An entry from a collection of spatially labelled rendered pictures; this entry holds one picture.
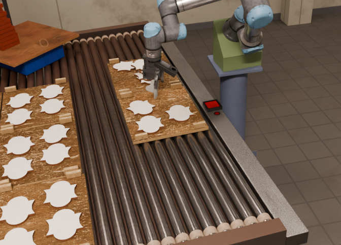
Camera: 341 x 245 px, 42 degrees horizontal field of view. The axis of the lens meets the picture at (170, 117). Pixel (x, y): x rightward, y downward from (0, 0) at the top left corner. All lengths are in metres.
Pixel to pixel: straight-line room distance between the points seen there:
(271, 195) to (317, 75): 2.96
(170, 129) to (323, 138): 1.87
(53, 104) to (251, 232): 1.24
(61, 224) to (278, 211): 0.76
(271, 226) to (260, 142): 2.02
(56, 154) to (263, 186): 0.86
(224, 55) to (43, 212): 1.40
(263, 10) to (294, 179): 1.51
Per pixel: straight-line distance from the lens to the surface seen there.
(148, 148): 1.93
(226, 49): 2.60
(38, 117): 2.25
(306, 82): 4.41
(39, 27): 3.09
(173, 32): 2.03
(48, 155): 1.95
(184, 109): 2.12
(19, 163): 1.95
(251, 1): 2.04
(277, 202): 1.68
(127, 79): 2.45
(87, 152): 1.96
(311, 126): 3.77
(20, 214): 1.71
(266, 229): 1.54
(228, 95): 2.77
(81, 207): 1.68
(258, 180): 1.76
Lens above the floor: 2.07
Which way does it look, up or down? 33 degrees down
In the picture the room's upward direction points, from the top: 4 degrees counter-clockwise
